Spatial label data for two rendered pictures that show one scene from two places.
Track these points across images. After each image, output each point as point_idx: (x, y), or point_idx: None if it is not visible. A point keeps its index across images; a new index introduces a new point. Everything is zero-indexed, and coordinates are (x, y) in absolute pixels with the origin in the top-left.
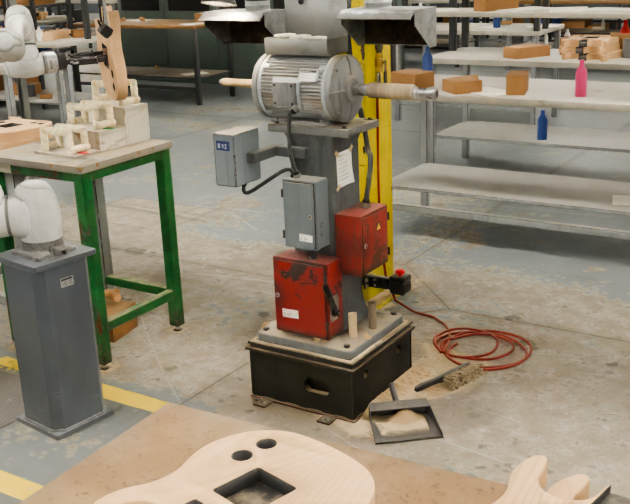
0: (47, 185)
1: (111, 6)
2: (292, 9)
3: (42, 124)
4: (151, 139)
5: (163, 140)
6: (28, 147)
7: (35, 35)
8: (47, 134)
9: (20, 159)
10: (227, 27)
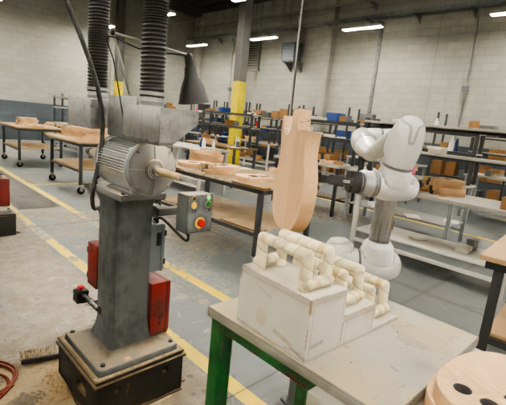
0: (328, 239)
1: (293, 112)
2: (132, 104)
3: (451, 380)
4: (234, 320)
5: (218, 311)
6: (427, 346)
7: (385, 152)
8: (378, 290)
9: (401, 306)
10: (165, 128)
